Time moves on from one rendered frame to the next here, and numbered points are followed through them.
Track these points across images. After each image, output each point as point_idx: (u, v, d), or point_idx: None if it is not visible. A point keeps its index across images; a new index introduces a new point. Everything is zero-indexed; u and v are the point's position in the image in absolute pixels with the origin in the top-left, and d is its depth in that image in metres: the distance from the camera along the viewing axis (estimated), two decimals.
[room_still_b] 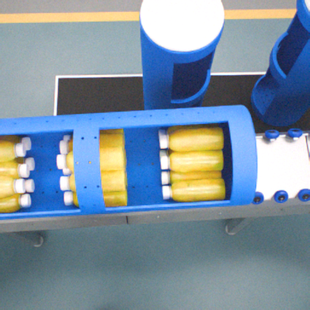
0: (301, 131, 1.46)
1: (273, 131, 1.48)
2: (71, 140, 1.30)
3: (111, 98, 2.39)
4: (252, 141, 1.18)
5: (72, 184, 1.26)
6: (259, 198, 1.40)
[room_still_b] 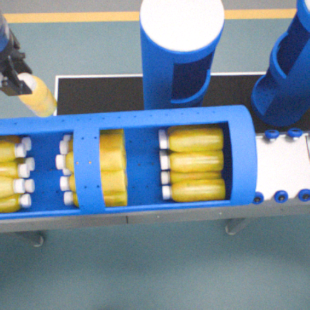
0: (301, 131, 1.46)
1: (273, 131, 1.48)
2: (71, 141, 1.30)
3: (111, 98, 2.39)
4: (252, 141, 1.18)
5: (72, 184, 1.27)
6: (259, 198, 1.40)
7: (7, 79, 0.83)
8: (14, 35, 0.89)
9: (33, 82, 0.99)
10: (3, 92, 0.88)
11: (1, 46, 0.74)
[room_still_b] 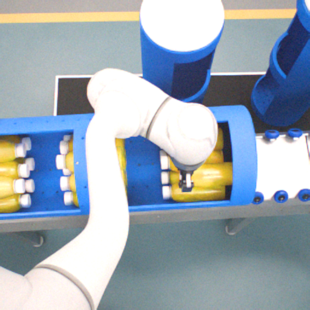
0: (301, 131, 1.46)
1: (273, 131, 1.48)
2: (71, 141, 1.30)
3: None
4: (252, 141, 1.18)
5: (72, 184, 1.27)
6: (259, 198, 1.40)
7: (192, 181, 1.13)
8: None
9: (181, 175, 1.27)
10: (182, 190, 1.17)
11: (204, 162, 1.05)
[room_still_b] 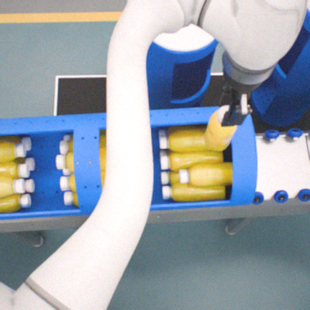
0: (301, 131, 1.46)
1: (273, 131, 1.48)
2: (71, 141, 1.30)
3: None
4: (252, 141, 1.18)
5: (72, 184, 1.27)
6: (259, 198, 1.40)
7: (249, 106, 0.84)
8: None
9: (181, 174, 1.28)
10: (232, 122, 0.89)
11: (271, 72, 0.76)
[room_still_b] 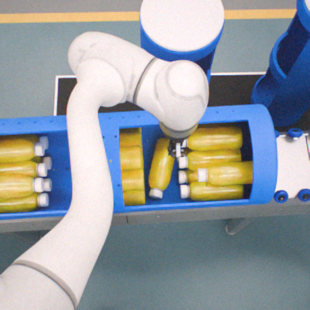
0: (301, 131, 1.46)
1: None
2: None
3: None
4: (272, 140, 1.18)
5: None
6: None
7: (183, 150, 1.08)
8: None
9: (200, 174, 1.28)
10: (172, 157, 1.13)
11: (195, 129, 0.99)
